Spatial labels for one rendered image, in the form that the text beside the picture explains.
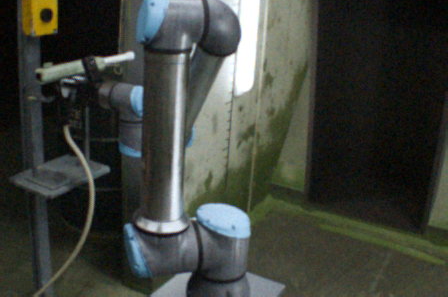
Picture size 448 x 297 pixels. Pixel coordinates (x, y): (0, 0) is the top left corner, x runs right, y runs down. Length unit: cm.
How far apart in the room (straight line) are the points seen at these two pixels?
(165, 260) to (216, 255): 14
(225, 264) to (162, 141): 40
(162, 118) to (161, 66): 12
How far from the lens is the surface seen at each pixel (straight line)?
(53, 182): 195
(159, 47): 124
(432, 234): 339
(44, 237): 226
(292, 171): 357
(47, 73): 181
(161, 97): 127
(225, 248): 147
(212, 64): 139
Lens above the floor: 159
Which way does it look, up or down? 18 degrees down
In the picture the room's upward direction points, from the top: 4 degrees clockwise
